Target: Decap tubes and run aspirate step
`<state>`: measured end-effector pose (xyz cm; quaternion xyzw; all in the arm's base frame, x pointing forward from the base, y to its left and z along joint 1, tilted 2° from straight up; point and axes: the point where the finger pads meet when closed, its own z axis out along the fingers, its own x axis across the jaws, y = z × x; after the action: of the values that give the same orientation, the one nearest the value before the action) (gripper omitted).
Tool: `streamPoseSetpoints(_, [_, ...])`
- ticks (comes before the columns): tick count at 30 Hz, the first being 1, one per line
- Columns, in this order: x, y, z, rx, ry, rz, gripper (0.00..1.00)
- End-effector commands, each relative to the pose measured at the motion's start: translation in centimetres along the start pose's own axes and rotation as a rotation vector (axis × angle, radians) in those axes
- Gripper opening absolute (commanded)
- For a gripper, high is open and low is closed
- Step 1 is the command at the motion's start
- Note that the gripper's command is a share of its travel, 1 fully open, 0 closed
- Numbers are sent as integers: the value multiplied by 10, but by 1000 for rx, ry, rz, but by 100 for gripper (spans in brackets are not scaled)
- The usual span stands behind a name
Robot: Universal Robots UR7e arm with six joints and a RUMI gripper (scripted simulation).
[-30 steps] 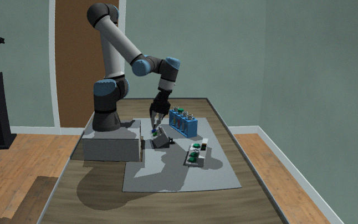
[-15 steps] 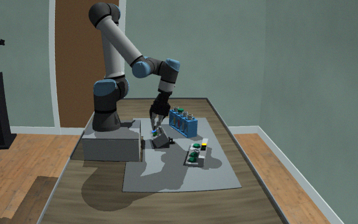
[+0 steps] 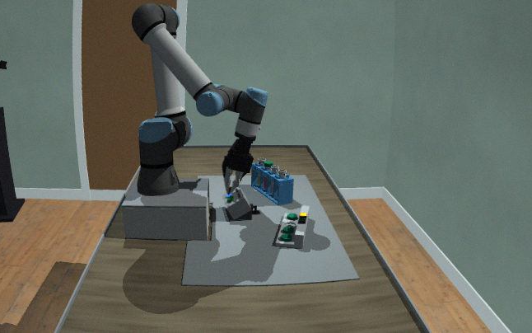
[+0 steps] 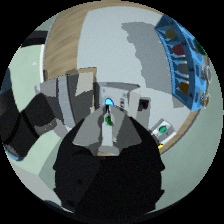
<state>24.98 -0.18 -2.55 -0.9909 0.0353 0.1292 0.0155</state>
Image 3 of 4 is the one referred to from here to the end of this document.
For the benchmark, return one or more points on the blue four-tube rack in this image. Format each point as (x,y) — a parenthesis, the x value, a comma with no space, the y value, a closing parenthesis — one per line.
(282,188)

